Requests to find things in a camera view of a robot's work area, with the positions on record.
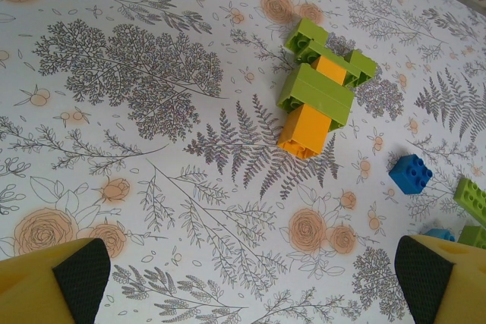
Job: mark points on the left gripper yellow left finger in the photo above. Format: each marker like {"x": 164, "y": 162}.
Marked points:
{"x": 38, "y": 290}

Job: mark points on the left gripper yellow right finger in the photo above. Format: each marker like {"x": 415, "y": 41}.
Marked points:
{"x": 452, "y": 286}

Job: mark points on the light blue two-by-four lego brick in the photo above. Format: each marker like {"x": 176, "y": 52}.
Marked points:
{"x": 440, "y": 234}

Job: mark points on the lime two-by-two lego brick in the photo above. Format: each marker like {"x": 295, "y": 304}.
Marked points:
{"x": 307, "y": 32}
{"x": 362, "y": 66}
{"x": 474, "y": 236}

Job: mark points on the lime two-by-four lego brick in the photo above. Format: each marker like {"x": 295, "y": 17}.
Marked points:
{"x": 315, "y": 96}
{"x": 322, "y": 52}
{"x": 472, "y": 199}

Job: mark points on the blue two-by-two lego brick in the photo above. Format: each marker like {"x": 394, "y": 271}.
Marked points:
{"x": 410, "y": 174}

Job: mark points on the orange two-by-two lego brick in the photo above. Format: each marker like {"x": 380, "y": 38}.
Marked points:
{"x": 307, "y": 130}
{"x": 330, "y": 70}

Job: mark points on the floral patterned table cover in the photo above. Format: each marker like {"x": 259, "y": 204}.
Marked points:
{"x": 114, "y": 187}

